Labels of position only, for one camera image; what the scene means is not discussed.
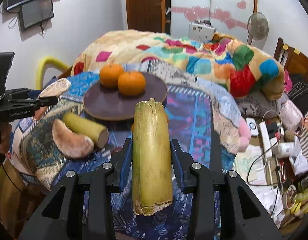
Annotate long yellow sugarcane piece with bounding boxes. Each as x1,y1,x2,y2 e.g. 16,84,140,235
132,99,173,216

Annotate short yellow sugarcane piece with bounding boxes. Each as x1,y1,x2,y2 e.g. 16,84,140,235
62,113,109,148

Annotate large orange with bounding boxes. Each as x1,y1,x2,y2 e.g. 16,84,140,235
118,72,146,96

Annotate yellow chair back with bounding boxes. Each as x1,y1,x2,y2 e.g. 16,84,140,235
35,56,70,90

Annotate patterned blue tablecloth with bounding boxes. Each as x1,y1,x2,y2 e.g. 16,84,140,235
10,62,240,239

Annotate dark purple plate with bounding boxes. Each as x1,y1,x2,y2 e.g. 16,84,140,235
83,73,167,121

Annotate pink plush toy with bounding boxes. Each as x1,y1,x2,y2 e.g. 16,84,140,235
238,117,251,152

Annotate small black monitor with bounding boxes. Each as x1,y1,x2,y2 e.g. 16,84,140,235
18,0,54,32

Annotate white round device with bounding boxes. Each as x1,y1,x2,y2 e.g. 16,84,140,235
246,118,259,137

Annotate white power strip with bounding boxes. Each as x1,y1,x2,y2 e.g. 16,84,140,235
259,121,273,162

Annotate colourful patchwork blanket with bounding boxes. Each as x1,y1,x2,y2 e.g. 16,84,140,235
71,30,285,100

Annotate small snack bowl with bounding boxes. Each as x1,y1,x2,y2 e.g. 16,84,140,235
282,185,297,210

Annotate pink quilted pouch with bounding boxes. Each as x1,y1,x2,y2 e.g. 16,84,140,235
279,100,304,132

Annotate white appliance box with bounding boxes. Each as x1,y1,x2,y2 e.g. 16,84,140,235
189,20,216,43

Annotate black striped bag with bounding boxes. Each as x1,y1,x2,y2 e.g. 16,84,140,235
288,81,308,115

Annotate wooden bed headboard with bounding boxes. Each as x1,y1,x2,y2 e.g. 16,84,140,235
274,37,308,83

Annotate brown wooden door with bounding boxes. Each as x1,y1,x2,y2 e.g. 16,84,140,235
125,0,165,33

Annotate standing electric fan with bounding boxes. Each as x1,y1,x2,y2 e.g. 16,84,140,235
247,12,269,45

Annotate frosted sliding wardrobe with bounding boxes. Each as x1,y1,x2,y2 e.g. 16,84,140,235
168,0,257,42

